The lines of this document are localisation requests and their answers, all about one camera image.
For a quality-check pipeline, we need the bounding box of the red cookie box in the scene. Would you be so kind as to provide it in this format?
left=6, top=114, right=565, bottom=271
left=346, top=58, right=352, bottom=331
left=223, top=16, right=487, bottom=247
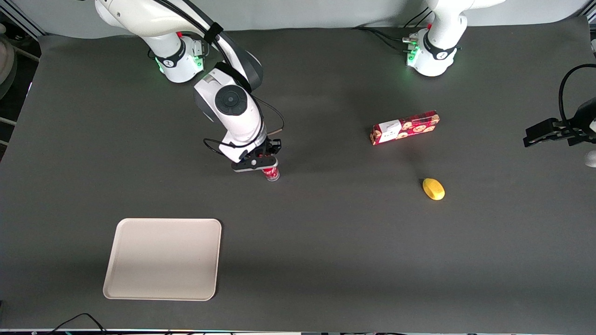
left=370, top=110, right=441, bottom=146

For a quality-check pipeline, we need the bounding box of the white plastic tray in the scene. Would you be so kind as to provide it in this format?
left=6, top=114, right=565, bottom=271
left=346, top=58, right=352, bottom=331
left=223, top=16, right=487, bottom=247
left=102, top=218, right=223, bottom=302

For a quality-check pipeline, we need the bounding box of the pale round background object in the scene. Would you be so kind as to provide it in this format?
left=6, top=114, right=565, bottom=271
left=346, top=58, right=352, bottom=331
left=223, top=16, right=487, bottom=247
left=0, top=23, right=19, bottom=100

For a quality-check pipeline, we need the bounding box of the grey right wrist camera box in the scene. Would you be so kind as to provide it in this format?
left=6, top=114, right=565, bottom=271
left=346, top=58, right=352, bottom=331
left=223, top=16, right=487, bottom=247
left=231, top=156, right=279, bottom=174

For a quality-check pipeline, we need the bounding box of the black cable at table edge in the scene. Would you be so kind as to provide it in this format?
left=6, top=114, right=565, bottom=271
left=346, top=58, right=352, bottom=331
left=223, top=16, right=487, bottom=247
left=47, top=312, right=109, bottom=335

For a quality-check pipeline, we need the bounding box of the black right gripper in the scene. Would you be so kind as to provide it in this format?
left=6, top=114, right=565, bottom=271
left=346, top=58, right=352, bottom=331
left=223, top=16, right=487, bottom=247
left=242, top=138, right=283, bottom=163

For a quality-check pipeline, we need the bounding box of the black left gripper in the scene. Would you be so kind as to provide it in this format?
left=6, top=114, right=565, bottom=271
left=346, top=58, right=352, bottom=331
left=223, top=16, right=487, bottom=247
left=523, top=97, right=596, bottom=148

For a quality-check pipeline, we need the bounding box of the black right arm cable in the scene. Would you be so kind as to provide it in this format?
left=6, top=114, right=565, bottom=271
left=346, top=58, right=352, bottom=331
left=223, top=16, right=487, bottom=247
left=203, top=93, right=285, bottom=157

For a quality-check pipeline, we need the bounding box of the yellow lemon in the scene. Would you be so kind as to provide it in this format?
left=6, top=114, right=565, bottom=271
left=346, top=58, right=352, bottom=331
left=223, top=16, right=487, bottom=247
left=422, top=177, right=446, bottom=201

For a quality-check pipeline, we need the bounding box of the black left base cable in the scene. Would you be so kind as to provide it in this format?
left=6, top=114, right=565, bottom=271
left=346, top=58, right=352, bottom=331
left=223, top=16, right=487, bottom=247
left=352, top=6, right=432, bottom=53

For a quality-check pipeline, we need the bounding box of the aluminium frame bar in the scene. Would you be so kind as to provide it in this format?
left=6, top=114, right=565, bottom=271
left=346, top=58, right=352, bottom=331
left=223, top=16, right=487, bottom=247
left=0, top=0, right=47, bottom=40

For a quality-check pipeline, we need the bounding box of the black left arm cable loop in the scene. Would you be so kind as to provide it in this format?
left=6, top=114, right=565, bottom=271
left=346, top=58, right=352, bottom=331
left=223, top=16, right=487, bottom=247
left=558, top=63, right=596, bottom=129

